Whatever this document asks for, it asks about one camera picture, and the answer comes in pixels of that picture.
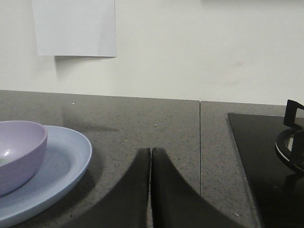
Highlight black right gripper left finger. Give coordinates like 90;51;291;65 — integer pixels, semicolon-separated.
66;148;151;228

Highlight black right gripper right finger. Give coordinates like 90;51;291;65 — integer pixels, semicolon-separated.
151;148;241;228

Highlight purple plastic bowl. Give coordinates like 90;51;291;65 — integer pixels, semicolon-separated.
0;120;48;195

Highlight light green plastic spoon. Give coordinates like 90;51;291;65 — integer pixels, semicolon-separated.
0;158;10;166

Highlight blue plate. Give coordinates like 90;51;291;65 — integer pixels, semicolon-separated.
0;125;93;228

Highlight black glass gas cooktop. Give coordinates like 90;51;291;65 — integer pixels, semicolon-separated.
228;113;304;228

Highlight black burner pan support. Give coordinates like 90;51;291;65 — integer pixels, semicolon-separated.
275;99;304;173

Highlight white paper sheet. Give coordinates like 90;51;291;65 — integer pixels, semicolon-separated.
32;0;117;57

